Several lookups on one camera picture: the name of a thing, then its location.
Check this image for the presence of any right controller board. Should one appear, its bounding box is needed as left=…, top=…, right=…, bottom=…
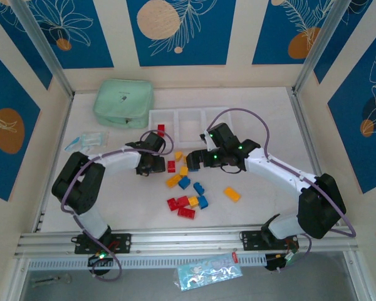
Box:
left=265, top=250, right=298, bottom=272

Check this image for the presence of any holographic cartoon bag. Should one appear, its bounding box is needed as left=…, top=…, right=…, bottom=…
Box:
left=172, top=251, right=244, bottom=292

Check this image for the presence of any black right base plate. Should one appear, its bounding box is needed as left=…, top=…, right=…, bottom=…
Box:
left=239, top=230, right=300, bottom=251

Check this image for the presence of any clear plastic packet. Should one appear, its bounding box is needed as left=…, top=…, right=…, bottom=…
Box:
left=81, top=130, right=110, bottom=148

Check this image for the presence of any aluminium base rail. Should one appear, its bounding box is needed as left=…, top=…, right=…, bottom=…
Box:
left=14, top=224, right=358, bottom=260

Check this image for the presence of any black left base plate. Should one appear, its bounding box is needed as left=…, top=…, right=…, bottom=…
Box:
left=74, top=232, right=132, bottom=255

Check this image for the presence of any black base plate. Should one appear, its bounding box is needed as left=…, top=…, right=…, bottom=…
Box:
left=239, top=230, right=300, bottom=251
left=74, top=232, right=132, bottom=255

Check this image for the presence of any left controller board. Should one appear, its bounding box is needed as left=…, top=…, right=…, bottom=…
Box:
left=87, top=250, right=112, bottom=267

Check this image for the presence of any aluminium side rail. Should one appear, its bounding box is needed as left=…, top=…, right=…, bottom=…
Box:
left=33, top=93, right=75, bottom=233
left=289, top=87, right=325, bottom=179

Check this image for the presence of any aluminium frame post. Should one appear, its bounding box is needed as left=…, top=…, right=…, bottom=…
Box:
left=295, top=0, right=355, bottom=92
left=9, top=0, right=75, bottom=97

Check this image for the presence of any small clear plastic item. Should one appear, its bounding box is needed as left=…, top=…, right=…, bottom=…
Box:
left=31, top=273, right=73, bottom=288

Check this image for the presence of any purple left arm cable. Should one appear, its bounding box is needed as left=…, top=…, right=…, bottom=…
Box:
left=60, top=130, right=175, bottom=282

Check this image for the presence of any white three-compartment tray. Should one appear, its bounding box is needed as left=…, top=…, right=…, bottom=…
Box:
left=148, top=106, right=236, bottom=151

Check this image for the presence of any grey slotted cable duct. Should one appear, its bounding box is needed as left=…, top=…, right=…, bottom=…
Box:
left=28, top=252, right=267, bottom=270

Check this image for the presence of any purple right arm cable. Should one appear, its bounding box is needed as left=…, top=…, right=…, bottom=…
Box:
left=206, top=107, right=357, bottom=272

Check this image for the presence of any mint green zip pouch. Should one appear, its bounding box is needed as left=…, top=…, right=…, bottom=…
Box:
left=92, top=78, right=154, bottom=129

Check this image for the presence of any controller board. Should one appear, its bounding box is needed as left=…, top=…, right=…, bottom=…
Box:
left=87, top=250, right=112, bottom=267
left=265, top=250, right=298, bottom=272

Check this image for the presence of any red long lego brick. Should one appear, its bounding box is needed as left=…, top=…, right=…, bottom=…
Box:
left=177, top=206, right=196, bottom=220

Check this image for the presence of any blue and white packet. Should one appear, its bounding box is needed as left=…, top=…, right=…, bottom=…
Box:
left=65, top=136, right=89, bottom=154

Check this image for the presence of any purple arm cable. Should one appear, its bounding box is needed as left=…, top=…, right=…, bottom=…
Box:
left=206, top=107, right=357, bottom=272
left=60, top=130, right=175, bottom=282

